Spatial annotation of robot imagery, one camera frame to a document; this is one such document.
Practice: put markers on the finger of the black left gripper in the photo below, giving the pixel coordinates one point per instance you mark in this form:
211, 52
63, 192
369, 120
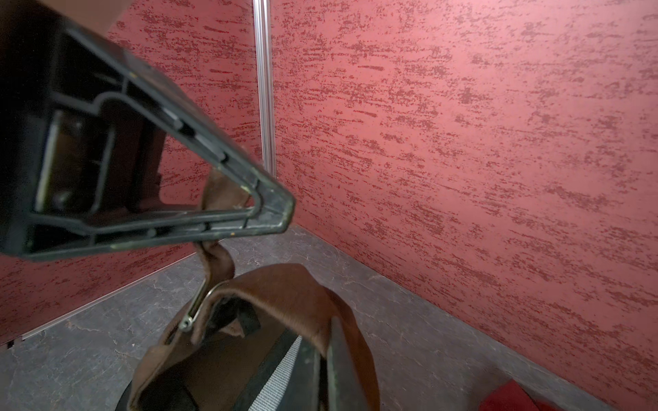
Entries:
58, 237
135, 108

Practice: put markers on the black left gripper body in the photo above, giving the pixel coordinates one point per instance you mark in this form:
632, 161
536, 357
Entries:
49, 153

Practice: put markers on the brown baseball cap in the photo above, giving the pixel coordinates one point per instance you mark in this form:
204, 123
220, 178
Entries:
241, 333

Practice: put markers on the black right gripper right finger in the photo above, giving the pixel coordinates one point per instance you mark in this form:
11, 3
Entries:
344, 390

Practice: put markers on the aluminium corner post left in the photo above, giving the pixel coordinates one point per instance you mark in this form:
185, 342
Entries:
263, 49

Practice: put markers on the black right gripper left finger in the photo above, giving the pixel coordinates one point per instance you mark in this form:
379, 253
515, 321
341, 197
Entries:
303, 390

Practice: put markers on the red baseball cap back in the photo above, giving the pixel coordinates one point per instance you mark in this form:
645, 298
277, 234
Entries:
512, 397

